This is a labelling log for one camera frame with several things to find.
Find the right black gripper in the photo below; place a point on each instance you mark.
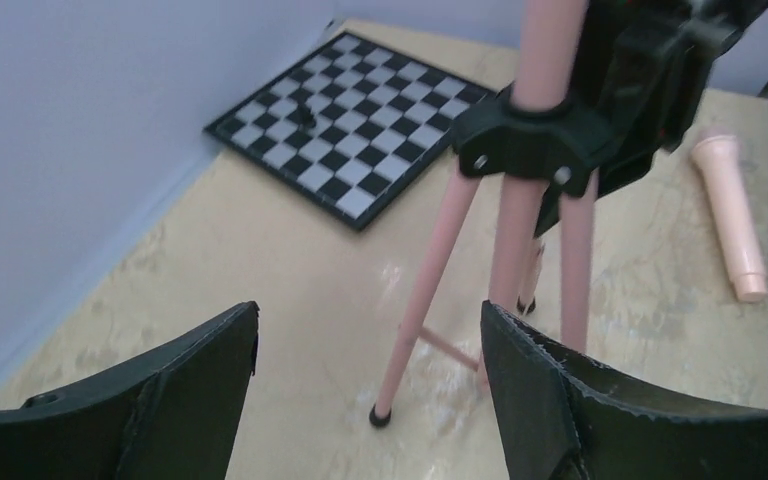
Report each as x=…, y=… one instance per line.
x=643, y=66

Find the black chess piece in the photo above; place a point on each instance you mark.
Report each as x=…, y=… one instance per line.
x=305, y=118

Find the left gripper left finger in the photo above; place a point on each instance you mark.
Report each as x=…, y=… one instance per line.
x=172, y=412

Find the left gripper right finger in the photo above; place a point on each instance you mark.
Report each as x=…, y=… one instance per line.
x=564, y=415

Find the black white checkerboard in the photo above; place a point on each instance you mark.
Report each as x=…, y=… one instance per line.
x=383, y=117

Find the pink tripod music stand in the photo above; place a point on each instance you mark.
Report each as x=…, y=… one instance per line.
x=549, y=37

